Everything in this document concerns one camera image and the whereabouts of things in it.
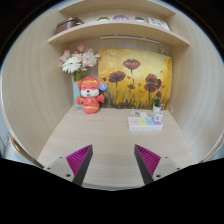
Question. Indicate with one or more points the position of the yellow poppy painting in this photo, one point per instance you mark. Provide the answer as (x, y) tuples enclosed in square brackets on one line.
[(135, 78)]

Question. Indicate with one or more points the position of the wooden wall shelf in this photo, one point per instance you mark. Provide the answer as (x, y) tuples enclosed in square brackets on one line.
[(117, 28)]

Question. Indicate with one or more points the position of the small green plant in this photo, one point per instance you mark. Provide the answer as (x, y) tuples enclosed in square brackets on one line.
[(103, 19), (140, 19)]

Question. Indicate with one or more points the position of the under-shelf light bar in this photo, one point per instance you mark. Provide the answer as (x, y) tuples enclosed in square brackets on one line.
[(129, 38)]

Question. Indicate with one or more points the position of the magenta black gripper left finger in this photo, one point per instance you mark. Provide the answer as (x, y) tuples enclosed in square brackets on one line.
[(72, 167)]

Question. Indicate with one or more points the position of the small potted plant white pot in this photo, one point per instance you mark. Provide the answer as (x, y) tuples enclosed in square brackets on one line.
[(157, 105)]

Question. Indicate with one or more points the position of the small green plant right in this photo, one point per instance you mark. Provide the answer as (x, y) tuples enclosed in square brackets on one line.
[(140, 19)]

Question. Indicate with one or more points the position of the white framed picture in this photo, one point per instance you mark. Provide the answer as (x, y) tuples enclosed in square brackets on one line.
[(159, 23)]

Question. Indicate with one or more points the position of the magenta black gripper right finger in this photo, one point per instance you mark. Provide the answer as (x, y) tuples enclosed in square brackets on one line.
[(152, 166)]

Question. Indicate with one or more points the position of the red plush mouse toy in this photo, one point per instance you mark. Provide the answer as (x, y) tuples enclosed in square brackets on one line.
[(90, 94)]

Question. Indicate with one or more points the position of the small green plant left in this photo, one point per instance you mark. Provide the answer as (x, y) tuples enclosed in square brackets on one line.
[(103, 19)]

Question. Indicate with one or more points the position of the pale green vase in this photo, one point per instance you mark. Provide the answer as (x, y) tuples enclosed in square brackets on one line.
[(76, 93)]

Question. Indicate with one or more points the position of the purple round dish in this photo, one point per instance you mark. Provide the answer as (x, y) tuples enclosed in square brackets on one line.
[(121, 17)]

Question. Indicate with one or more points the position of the pink white flower bouquet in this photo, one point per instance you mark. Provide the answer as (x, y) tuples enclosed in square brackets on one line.
[(76, 63)]

